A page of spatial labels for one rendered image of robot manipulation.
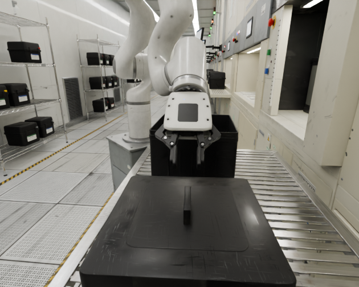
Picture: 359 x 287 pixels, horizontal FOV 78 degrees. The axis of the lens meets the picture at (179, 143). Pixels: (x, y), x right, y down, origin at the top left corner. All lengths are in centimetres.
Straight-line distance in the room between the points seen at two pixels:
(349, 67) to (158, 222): 54
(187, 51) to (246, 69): 228
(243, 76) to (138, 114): 189
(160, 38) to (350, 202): 63
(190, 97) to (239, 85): 234
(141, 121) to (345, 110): 83
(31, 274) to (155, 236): 136
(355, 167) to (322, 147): 8
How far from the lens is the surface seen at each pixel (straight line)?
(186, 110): 47
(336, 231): 66
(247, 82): 284
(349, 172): 69
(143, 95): 112
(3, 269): 182
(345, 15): 69
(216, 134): 47
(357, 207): 68
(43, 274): 167
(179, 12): 63
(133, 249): 37
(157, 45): 64
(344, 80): 66
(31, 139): 348
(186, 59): 55
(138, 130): 115
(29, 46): 366
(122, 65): 108
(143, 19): 97
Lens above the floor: 111
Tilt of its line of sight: 19 degrees down
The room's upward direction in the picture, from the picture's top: straight up
